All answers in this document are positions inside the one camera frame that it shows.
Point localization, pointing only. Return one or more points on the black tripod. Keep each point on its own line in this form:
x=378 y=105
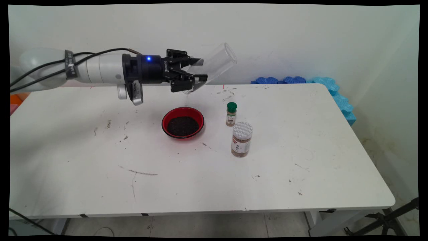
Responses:
x=388 y=219

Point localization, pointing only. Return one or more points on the light blue foam strip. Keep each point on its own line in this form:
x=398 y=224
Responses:
x=337 y=97

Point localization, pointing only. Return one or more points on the clear plastic jar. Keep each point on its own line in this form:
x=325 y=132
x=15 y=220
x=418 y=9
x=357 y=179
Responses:
x=217 y=62

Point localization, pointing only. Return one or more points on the green-capped spice bottle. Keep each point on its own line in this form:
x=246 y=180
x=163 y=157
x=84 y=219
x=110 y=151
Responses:
x=231 y=115

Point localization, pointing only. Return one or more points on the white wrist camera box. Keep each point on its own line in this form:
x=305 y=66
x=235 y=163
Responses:
x=135 y=93

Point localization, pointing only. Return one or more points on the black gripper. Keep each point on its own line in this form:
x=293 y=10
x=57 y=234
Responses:
x=150 y=70

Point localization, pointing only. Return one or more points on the white-lidded spice jar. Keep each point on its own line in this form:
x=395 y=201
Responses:
x=241 y=140

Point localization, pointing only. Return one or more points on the red bowl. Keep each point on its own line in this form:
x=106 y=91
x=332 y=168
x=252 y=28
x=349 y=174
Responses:
x=166 y=124

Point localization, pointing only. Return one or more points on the dark blue foam piece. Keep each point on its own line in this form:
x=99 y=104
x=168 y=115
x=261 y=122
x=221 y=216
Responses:
x=294 y=80
x=265 y=80

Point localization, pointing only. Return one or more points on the orange box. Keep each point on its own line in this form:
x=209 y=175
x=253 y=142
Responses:
x=16 y=100

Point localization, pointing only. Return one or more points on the white table leg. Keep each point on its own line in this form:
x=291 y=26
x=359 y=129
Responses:
x=50 y=226
x=334 y=222

